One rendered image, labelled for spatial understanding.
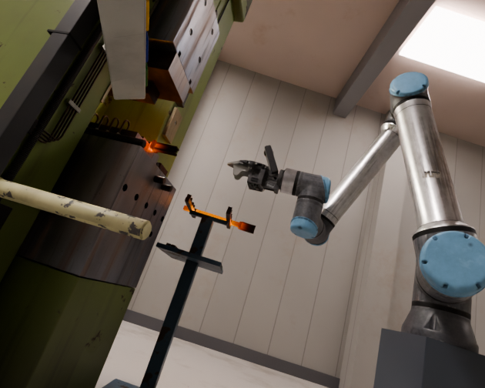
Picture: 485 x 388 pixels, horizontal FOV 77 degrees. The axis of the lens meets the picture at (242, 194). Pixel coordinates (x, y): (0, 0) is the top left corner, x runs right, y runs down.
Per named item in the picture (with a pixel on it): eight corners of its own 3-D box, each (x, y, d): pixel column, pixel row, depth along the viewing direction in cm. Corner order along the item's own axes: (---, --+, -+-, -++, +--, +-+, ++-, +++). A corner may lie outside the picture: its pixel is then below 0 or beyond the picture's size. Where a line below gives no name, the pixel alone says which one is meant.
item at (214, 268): (222, 274, 171) (223, 270, 172) (219, 266, 133) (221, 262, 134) (172, 258, 173) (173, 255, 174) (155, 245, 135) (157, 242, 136)
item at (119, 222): (147, 244, 70) (155, 222, 72) (137, 239, 65) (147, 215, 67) (-3, 199, 79) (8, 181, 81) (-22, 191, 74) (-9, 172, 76)
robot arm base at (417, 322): (444, 348, 98) (446, 316, 101) (497, 359, 80) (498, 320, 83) (388, 329, 98) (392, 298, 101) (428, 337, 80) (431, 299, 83)
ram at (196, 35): (197, 105, 153) (222, 46, 166) (172, 41, 117) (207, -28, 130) (125, 91, 162) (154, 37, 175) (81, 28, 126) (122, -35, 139)
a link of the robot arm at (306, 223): (319, 243, 105) (327, 210, 109) (312, 232, 95) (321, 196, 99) (294, 238, 109) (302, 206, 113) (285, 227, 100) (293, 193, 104)
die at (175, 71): (182, 103, 137) (190, 86, 140) (168, 70, 119) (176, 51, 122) (103, 88, 146) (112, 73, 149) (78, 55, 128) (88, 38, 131)
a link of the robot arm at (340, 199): (401, 112, 127) (299, 236, 122) (402, 91, 117) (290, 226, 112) (429, 122, 121) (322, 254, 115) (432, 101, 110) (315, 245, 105)
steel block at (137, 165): (136, 288, 123) (176, 189, 138) (78, 275, 88) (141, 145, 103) (25, 250, 135) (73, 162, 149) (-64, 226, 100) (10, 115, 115)
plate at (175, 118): (171, 144, 161) (182, 118, 166) (165, 135, 153) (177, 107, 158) (167, 143, 161) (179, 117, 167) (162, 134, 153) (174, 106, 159)
